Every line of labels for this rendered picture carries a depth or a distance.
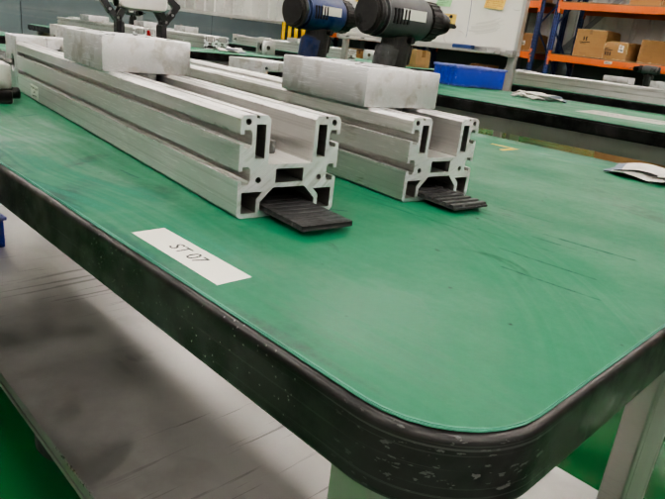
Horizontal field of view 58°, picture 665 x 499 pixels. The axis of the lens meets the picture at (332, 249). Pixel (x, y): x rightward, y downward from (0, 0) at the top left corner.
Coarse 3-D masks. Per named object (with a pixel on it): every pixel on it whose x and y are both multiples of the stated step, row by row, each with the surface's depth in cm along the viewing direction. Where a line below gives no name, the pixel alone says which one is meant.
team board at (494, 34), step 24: (432, 0) 382; (456, 0) 370; (480, 0) 359; (504, 0) 348; (528, 0) 339; (456, 24) 373; (480, 24) 361; (504, 24) 350; (456, 48) 368; (480, 48) 363; (504, 48) 353
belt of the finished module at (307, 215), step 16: (272, 192) 55; (288, 192) 56; (272, 208) 50; (288, 208) 51; (304, 208) 51; (320, 208) 52; (288, 224) 48; (304, 224) 47; (320, 224) 47; (336, 224) 48
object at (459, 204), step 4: (452, 200) 60; (456, 200) 60; (460, 200) 61; (464, 200) 61; (468, 200) 61; (472, 200) 62; (476, 200) 62; (440, 204) 60; (444, 204) 59; (448, 204) 59; (452, 204) 59; (456, 204) 59; (460, 204) 59; (464, 204) 59; (468, 204) 60; (472, 204) 60; (476, 204) 60; (480, 204) 61; (484, 204) 61; (452, 208) 58; (456, 208) 58; (460, 208) 59; (464, 208) 59; (468, 208) 60; (472, 208) 60
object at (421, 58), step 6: (414, 54) 525; (420, 54) 526; (426, 54) 532; (414, 60) 526; (420, 60) 529; (426, 60) 534; (414, 66) 527; (420, 66) 532; (426, 66) 537; (594, 156) 400; (600, 156) 397; (606, 156) 394; (612, 156) 391; (618, 156) 388; (618, 162) 388; (624, 162) 385; (630, 162) 382; (642, 162) 377; (648, 162) 374
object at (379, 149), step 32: (192, 64) 98; (288, 96) 74; (352, 128) 65; (384, 128) 63; (416, 128) 59; (448, 128) 64; (352, 160) 66; (384, 160) 64; (416, 160) 60; (448, 160) 63; (384, 192) 63; (416, 192) 62
